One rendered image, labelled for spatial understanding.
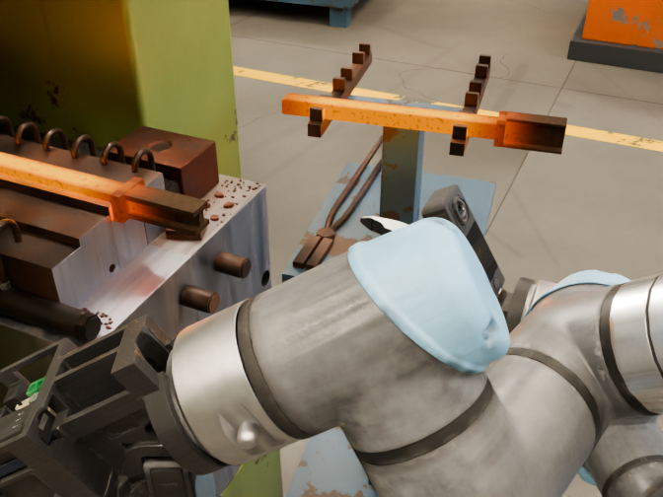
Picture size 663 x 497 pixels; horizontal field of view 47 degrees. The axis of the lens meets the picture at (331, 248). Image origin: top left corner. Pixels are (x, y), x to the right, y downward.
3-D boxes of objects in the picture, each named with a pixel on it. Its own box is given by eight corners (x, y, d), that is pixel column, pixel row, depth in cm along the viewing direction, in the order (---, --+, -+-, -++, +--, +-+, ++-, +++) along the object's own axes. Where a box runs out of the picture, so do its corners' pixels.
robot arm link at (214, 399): (316, 363, 43) (315, 480, 37) (248, 392, 45) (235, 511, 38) (242, 270, 40) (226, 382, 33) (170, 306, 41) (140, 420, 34)
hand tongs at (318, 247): (393, 119, 171) (394, 114, 171) (411, 122, 170) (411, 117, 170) (292, 267, 125) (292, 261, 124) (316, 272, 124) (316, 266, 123)
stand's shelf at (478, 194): (495, 190, 149) (496, 181, 148) (466, 317, 118) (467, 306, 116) (346, 170, 156) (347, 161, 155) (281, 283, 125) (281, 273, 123)
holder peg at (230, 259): (252, 271, 99) (251, 254, 97) (242, 283, 97) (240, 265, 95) (225, 264, 100) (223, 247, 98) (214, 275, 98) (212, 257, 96)
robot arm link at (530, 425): (636, 495, 41) (549, 319, 39) (543, 662, 34) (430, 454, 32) (517, 491, 47) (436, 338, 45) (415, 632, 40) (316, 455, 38)
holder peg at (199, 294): (221, 306, 93) (219, 288, 91) (209, 319, 91) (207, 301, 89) (193, 297, 94) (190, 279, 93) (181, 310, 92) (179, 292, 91)
